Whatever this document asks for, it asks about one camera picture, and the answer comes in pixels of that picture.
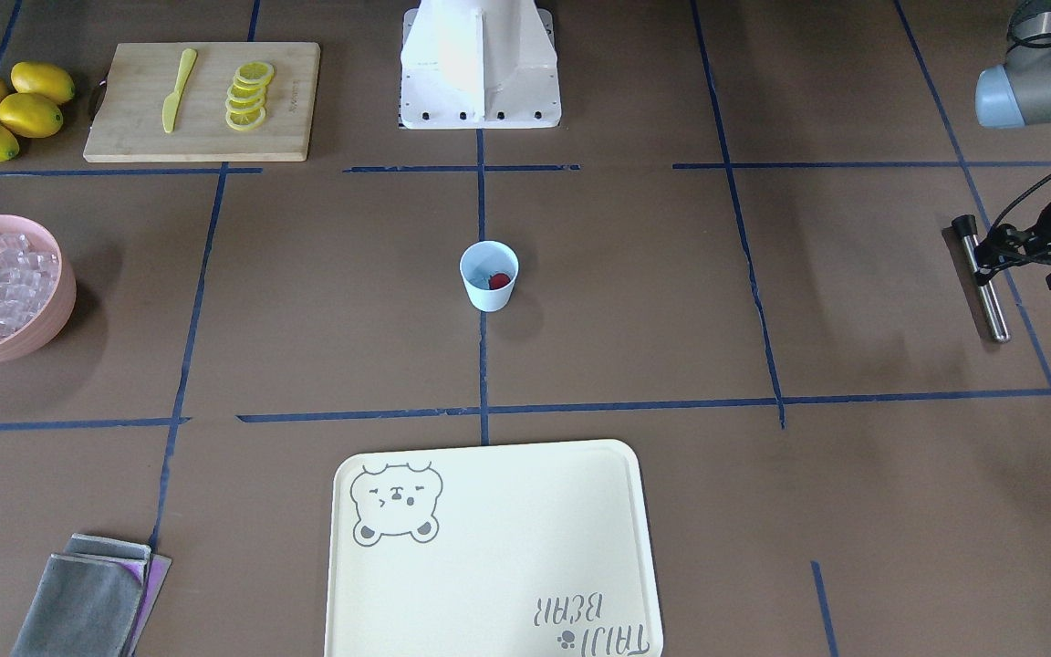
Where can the grey folded cloth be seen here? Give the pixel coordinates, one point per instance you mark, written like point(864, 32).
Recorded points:
point(94, 598)

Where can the yellow plastic knife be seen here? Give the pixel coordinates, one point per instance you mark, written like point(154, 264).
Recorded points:
point(171, 103)

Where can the lemon slice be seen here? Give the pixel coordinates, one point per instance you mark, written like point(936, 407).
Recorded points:
point(244, 94)
point(249, 120)
point(254, 74)
point(244, 106)

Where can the wooden cutting board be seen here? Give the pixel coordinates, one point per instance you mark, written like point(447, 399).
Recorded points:
point(128, 126)

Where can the light blue plastic cup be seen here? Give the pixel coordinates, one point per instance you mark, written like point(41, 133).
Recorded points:
point(481, 260)

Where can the steel muddler black tip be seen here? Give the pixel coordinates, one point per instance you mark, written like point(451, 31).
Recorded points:
point(966, 239)

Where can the pink bowl of ice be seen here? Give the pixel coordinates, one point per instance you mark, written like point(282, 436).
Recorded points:
point(38, 288)

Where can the lemon slice top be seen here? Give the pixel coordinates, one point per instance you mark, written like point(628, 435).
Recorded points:
point(254, 74)

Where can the red strawberry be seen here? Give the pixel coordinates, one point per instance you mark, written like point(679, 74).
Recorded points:
point(499, 281)

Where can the cream bear serving tray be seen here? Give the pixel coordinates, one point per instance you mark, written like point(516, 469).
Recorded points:
point(539, 549)

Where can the lemon slice bottom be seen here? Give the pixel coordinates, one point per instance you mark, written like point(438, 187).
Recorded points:
point(249, 120)

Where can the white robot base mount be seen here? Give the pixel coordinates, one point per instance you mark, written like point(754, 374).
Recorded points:
point(479, 65)

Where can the yellow lemon middle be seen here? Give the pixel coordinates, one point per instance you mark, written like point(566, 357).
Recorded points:
point(31, 115)

